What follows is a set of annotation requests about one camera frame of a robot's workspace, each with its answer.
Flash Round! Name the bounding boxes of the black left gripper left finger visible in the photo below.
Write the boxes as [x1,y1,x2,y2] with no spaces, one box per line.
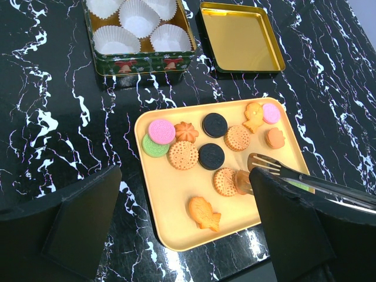
[1,165,122,281]

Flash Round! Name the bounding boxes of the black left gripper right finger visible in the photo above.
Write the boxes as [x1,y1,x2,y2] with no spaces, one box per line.
[250,168,375,281]

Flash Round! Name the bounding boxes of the metal tongs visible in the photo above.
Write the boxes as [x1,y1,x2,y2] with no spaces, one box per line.
[247,153,375,214]

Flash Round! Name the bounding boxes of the orange swirl cookie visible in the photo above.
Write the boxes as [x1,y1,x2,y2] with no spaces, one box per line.
[233,170,253,195]

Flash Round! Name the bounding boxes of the tan round biscuit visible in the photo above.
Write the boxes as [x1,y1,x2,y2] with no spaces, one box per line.
[213,167,237,197]
[168,141,199,170]
[224,125,250,152]

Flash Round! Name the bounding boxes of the orange fish cookie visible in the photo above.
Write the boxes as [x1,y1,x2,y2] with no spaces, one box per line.
[189,197,221,232]

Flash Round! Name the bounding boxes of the black sandwich cookie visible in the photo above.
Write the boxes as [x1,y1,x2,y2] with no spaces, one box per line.
[199,143,225,170]
[202,113,228,138]

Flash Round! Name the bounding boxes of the green sandwich cookie right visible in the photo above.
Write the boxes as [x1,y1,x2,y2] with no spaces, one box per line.
[288,180,310,192]

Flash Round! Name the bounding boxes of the green sandwich cookie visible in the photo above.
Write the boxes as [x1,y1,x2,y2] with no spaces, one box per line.
[142,134,170,158]
[288,180,310,192]

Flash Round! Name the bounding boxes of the orange shell cookie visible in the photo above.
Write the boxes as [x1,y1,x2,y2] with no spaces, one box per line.
[266,127,286,149]

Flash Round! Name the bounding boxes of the green sandwich cookie left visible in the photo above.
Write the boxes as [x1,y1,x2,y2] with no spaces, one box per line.
[142,134,170,158]

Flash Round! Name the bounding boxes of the pink sandwich cookie right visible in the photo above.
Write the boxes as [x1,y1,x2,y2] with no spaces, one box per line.
[262,103,281,125]

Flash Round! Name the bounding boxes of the pink sandwich cookie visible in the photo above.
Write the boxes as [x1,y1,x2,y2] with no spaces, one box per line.
[262,103,281,125]
[148,119,176,145]

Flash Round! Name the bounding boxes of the yellow chick cookie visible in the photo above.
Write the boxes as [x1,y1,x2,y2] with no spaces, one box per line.
[243,102,264,133]

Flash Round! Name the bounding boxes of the pink sandwich cookie left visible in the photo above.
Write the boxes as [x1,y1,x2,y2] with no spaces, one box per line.
[148,119,176,145]

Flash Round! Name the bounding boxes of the yellow plastic tray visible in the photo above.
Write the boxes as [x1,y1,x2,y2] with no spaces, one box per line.
[135,98,308,251]

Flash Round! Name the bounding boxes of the orange flower cookie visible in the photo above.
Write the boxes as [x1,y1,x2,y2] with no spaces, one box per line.
[174,122,199,143]

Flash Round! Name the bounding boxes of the white paper cup front-left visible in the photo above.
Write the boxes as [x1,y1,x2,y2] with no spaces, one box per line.
[93,25,141,55]

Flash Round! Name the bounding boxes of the green christmas cookie tin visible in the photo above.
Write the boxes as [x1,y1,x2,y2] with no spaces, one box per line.
[82,1,197,76]

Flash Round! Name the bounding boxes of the gold tin lid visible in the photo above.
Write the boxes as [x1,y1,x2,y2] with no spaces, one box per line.
[200,2,286,73]

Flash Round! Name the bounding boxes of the white paper cup front-right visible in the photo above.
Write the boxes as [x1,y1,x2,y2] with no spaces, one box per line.
[150,23,192,52]

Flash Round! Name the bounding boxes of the white paper cup back-left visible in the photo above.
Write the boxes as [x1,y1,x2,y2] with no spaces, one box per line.
[86,0,123,19]

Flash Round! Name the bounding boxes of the white paper cup centre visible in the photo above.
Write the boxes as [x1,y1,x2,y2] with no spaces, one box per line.
[118,0,160,39]

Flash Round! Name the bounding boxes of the white paper cup back-right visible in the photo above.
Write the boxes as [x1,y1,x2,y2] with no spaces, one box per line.
[144,0,177,21]

